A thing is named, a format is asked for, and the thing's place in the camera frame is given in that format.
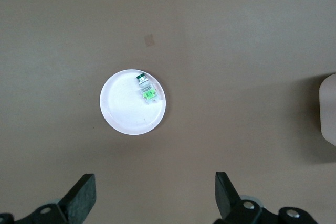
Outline white lunch box grey clips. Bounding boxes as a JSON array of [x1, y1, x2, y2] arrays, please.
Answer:
[[319, 73, 336, 146]]

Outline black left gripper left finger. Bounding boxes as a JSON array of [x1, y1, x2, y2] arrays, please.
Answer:
[[0, 173, 97, 224]]

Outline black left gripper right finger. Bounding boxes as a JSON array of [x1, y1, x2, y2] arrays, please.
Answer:
[[215, 172, 320, 224]]

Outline pink round plate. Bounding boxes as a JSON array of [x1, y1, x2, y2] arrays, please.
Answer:
[[99, 69, 168, 136]]

